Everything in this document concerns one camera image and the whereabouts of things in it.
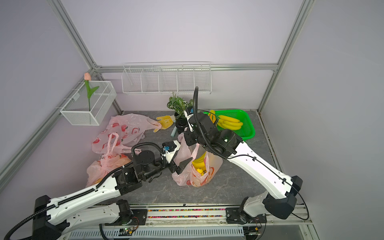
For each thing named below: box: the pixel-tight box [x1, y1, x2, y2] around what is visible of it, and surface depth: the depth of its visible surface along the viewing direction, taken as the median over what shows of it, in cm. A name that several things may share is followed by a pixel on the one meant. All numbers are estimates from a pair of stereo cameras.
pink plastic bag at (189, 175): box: [172, 133, 223, 187], surface depth 72 cm
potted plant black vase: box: [167, 92, 194, 134], surface depth 91 cm
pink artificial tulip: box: [84, 72, 100, 112], surface depth 86 cm
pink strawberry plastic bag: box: [91, 113, 162, 154], surface depth 107 cm
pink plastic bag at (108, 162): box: [86, 132, 132, 188], surface depth 79 cm
